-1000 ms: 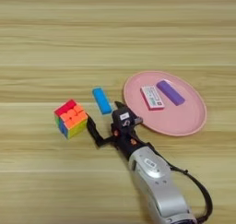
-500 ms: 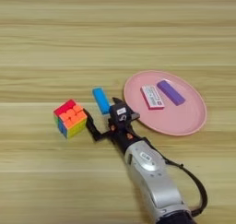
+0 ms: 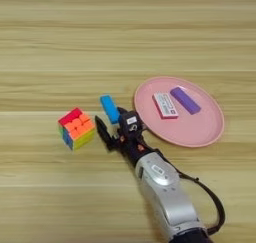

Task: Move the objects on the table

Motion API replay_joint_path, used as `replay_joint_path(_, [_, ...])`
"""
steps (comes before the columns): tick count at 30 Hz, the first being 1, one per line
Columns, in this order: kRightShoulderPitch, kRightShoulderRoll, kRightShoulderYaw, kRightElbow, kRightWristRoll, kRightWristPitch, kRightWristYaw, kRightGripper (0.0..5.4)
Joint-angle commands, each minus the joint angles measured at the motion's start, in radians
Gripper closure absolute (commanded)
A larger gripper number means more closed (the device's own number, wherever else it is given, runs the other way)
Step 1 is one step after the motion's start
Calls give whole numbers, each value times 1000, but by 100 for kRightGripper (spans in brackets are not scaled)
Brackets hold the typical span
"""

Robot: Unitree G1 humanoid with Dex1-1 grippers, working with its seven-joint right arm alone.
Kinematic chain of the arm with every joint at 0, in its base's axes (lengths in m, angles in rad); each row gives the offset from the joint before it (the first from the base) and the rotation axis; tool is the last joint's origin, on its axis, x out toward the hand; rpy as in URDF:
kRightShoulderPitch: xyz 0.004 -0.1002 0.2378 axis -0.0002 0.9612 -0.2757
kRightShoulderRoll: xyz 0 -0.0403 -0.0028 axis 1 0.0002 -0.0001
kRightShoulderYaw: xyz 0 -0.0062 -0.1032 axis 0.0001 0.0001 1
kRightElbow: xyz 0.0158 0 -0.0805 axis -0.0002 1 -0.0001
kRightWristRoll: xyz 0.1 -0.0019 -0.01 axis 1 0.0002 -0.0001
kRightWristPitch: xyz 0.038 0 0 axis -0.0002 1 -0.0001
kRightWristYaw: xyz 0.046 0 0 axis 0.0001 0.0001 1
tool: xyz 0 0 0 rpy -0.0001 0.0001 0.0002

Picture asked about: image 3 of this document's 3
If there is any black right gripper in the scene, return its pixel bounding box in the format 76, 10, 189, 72
94, 106, 158, 169

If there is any blue rectangular block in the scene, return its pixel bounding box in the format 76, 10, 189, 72
99, 94, 121, 125

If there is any multicoloured puzzle cube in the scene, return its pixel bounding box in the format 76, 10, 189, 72
57, 107, 97, 152

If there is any pink round plate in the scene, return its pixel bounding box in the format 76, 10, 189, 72
133, 75, 226, 149

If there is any white red eraser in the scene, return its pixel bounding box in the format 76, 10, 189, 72
151, 91, 180, 120

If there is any purple rectangular block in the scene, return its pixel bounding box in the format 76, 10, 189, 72
169, 86, 202, 116

